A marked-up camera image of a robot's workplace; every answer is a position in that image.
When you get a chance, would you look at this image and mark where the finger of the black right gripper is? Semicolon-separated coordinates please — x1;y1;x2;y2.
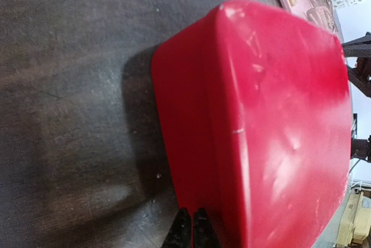
342;32;371;58

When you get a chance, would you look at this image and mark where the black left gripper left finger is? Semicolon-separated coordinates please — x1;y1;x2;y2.
161;208;192;248

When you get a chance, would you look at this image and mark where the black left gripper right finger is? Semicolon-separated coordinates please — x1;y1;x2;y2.
193;208;219;248

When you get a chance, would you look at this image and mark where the red tin lid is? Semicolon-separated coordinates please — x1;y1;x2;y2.
214;0;352;247

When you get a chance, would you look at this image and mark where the red tin box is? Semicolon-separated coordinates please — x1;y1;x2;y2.
151;8;249;247

